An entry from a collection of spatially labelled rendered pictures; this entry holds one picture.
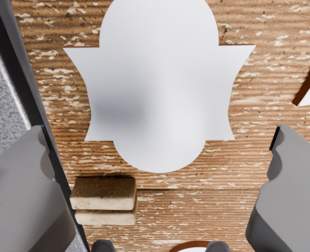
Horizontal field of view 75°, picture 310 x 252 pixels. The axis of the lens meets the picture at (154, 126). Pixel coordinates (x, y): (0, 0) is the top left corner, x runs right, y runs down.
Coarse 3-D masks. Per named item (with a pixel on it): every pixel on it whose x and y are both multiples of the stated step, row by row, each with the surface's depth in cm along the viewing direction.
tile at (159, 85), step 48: (144, 0) 12; (192, 0) 12; (96, 48) 13; (144, 48) 13; (192, 48) 13; (240, 48) 13; (96, 96) 15; (144, 96) 15; (192, 96) 15; (144, 144) 17; (192, 144) 17
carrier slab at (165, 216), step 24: (144, 192) 21; (168, 192) 21; (192, 192) 21; (216, 192) 21; (240, 192) 21; (144, 216) 23; (168, 216) 23; (192, 216) 23; (216, 216) 23; (240, 216) 23; (96, 240) 26; (120, 240) 26; (144, 240) 26; (168, 240) 26; (192, 240) 25; (216, 240) 25; (240, 240) 25
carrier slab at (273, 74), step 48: (48, 0) 13; (96, 0) 13; (240, 0) 12; (288, 0) 12; (48, 48) 14; (288, 48) 14; (48, 96) 16; (240, 96) 16; (288, 96) 16; (96, 144) 18; (240, 144) 18
